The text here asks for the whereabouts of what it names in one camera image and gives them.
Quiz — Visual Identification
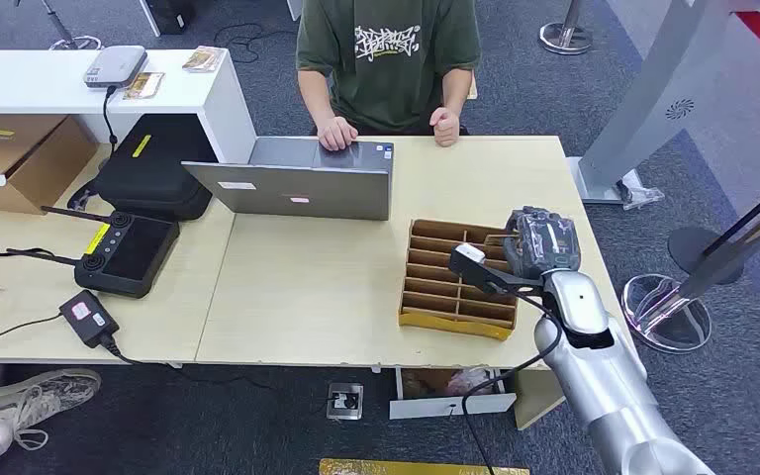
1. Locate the person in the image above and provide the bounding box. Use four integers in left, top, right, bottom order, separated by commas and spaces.
296, 0, 483, 152

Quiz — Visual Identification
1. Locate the grey box device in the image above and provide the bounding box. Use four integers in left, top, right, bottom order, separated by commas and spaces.
83, 45, 149, 90

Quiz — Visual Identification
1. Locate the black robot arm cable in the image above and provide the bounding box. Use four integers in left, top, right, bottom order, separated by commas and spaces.
461, 288, 565, 475

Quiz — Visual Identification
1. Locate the clear packet of cards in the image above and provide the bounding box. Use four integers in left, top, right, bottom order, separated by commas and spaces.
181, 46, 227, 73
122, 71, 166, 102

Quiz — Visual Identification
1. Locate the grey laptop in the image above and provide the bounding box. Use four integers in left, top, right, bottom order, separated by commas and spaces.
181, 136, 396, 223

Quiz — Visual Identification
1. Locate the white sneaker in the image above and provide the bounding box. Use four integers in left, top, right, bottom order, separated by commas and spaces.
0, 368, 103, 458

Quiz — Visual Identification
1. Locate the thin black adapter cable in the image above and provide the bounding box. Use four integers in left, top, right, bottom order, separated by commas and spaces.
0, 313, 64, 349

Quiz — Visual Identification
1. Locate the brown cardboard card organizer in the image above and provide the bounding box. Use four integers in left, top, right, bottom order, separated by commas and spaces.
398, 219, 521, 342

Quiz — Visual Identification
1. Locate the white open box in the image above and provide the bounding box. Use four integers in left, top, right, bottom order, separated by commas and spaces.
389, 366, 519, 421

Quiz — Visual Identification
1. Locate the stanchion with clear base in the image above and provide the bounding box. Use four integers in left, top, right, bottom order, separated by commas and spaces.
620, 190, 760, 356

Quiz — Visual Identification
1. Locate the black wrist camera with white box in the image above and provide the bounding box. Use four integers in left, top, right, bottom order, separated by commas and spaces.
447, 242, 545, 297

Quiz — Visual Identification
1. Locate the black device cable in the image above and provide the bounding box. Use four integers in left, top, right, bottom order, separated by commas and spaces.
101, 85, 121, 156

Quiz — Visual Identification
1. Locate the black carrying case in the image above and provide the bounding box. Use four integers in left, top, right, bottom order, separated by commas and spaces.
66, 114, 220, 223

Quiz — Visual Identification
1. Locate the black power adapter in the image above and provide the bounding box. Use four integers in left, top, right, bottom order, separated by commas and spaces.
58, 289, 121, 350

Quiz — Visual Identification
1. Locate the beige table leg panel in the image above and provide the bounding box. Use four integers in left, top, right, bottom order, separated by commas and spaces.
514, 370, 566, 432

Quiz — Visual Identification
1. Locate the white counter shelf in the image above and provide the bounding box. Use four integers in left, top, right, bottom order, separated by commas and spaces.
0, 47, 258, 189

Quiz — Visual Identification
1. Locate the black cabinet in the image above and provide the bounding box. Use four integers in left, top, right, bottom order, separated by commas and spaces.
137, 0, 199, 38

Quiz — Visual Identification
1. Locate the stanchion with black base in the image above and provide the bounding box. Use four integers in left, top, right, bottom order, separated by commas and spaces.
667, 166, 760, 277

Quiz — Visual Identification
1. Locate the person's right hand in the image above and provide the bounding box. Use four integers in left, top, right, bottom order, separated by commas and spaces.
316, 116, 359, 152

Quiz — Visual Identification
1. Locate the brown cardboard box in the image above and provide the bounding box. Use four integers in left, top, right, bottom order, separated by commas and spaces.
0, 114, 99, 217

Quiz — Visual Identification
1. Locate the metal floor socket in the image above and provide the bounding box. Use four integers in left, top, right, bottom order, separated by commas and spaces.
326, 382, 365, 422

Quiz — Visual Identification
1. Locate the chrome stanchion base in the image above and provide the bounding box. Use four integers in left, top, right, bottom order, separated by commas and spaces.
538, 0, 595, 56

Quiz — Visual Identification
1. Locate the black remote controller with antennas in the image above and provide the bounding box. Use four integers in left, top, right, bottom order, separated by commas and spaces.
6, 205, 181, 300

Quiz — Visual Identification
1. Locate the black floor cable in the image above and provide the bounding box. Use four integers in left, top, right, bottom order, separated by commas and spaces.
212, 23, 300, 65

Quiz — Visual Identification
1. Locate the person's left hand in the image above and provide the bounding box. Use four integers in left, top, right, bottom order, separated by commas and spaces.
428, 106, 462, 148

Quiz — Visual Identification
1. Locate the thick black adapter cable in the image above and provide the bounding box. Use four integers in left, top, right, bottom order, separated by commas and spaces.
100, 335, 276, 393

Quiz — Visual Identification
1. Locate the grey gate pillar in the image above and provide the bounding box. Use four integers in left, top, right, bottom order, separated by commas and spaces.
566, 0, 752, 206

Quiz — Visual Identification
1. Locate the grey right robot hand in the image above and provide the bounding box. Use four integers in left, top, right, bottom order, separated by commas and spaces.
502, 206, 582, 281

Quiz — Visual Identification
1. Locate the gold foil sheet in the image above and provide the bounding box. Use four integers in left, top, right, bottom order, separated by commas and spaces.
319, 457, 530, 475

